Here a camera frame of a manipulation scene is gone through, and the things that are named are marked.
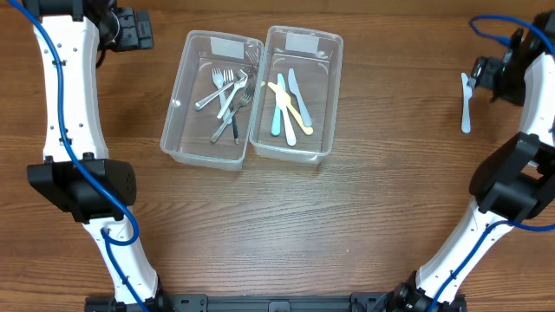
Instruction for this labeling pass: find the small white plastic fork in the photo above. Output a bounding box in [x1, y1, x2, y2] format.
[212, 68, 225, 107]

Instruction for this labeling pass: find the mint green plastic knife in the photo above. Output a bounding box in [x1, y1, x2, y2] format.
[271, 73, 286, 136]

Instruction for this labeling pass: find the clear plastic container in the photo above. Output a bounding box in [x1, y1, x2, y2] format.
[250, 26, 343, 165]
[160, 30, 264, 171]

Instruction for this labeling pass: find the clear plastic left container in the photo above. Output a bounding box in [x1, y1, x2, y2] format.
[160, 30, 264, 171]

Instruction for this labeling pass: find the black handled fork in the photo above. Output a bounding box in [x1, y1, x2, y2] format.
[230, 105, 239, 145]

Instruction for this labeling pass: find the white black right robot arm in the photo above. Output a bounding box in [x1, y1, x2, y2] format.
[373, 11, 554, 311]

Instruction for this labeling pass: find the cream plastic knife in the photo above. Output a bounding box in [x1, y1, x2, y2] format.
[276, 82, 297, 146]

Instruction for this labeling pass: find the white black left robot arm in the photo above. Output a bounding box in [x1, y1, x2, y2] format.
[12, 0, 174, 311]

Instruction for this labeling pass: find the clear plastic right container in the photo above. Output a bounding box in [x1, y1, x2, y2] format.
[250, 26, 343, 165]

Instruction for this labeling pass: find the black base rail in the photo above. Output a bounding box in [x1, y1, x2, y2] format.
[84, 293, 468, 312]

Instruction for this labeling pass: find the yellow plastic knife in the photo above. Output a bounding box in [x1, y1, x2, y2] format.
[268, 82, 314, 136]

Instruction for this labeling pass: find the translucent white plastic knife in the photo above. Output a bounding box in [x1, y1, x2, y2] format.
[288, 68, 312, 127]

